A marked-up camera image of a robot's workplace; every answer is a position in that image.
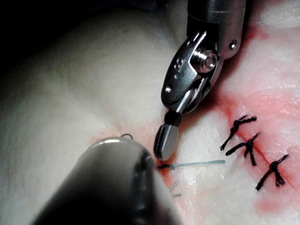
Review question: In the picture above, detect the right arm needle driver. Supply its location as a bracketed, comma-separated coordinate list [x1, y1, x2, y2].
[161, 30, 220, 115]

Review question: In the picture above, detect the right arm needle driver jaw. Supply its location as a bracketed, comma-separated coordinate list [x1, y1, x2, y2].
[161, 111, 182, 162]
[153, 111, 173, 160]

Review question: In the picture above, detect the blue thread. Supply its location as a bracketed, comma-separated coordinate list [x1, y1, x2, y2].
[157, 159, 226, 170]

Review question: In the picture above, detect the blue stitching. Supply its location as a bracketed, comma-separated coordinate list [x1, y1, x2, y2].
[167, 180, 183, 198]

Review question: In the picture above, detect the black stitching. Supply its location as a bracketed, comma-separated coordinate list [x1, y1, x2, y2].
[219, 114, 289, 192]

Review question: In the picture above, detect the tissue pad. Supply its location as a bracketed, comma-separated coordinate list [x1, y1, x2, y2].
[0, 0, 300, 225]

